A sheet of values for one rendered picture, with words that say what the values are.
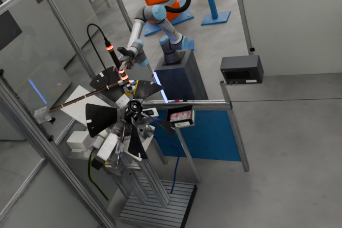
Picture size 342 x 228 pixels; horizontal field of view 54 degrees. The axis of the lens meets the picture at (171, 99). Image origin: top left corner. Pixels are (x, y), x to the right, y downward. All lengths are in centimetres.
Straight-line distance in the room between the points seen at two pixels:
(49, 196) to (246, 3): 266
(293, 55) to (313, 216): 186
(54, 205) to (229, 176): 155
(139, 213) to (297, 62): 240
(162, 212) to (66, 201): 82
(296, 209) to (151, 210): 124
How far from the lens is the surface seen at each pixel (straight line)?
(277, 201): 303
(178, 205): 310
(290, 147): 337
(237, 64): 234
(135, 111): 231
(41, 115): 243
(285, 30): 387
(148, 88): 253
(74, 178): 280
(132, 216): 322
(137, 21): 268
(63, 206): 299
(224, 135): 294
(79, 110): 250
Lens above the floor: 253
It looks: 36 degrees down
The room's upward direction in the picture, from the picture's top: 23 degrees counter-clockwise
